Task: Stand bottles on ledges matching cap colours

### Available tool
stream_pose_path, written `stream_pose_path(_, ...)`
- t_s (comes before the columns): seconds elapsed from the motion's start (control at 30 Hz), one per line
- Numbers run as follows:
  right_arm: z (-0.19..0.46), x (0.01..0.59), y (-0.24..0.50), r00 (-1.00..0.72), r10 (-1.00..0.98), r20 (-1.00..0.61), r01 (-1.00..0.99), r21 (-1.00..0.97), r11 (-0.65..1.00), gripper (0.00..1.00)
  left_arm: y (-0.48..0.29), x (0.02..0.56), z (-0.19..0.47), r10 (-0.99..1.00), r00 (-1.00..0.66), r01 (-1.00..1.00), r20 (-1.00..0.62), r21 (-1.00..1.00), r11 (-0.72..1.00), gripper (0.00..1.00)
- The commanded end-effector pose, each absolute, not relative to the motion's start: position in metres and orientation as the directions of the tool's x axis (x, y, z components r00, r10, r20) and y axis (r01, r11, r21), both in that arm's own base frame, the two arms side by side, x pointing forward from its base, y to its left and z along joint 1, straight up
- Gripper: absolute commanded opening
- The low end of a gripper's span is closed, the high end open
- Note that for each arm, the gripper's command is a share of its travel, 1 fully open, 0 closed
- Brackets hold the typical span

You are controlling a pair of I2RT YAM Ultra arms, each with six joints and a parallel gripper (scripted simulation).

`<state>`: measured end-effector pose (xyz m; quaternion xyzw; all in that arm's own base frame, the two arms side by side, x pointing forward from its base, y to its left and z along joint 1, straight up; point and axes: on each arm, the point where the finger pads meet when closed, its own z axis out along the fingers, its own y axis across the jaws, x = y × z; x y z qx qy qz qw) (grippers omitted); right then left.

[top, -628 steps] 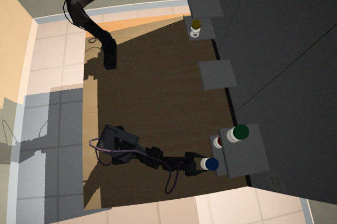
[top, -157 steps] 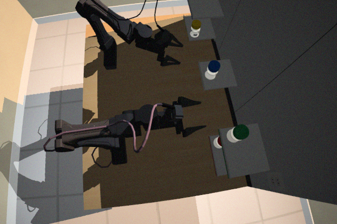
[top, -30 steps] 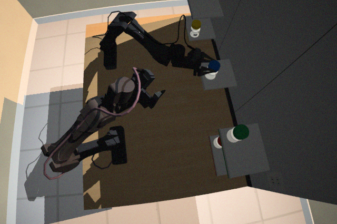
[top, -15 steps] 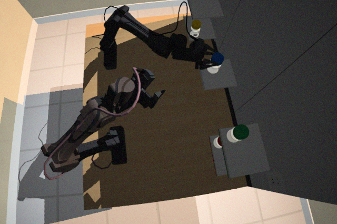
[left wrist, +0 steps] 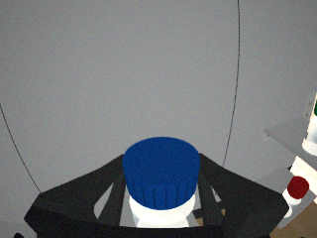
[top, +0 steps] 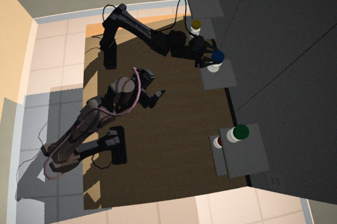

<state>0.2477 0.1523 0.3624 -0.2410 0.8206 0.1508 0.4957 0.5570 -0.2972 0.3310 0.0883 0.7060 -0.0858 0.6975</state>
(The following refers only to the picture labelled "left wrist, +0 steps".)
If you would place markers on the white bottle with green cap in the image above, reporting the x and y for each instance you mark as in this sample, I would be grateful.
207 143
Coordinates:
309 144

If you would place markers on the bottle with dark blue cap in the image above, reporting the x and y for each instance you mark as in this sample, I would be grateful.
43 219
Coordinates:
161 175

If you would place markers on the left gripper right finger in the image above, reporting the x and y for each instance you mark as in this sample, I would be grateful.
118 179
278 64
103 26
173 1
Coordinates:
251 209

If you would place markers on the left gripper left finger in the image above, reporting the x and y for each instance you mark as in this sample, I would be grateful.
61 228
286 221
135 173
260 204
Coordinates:
76 198

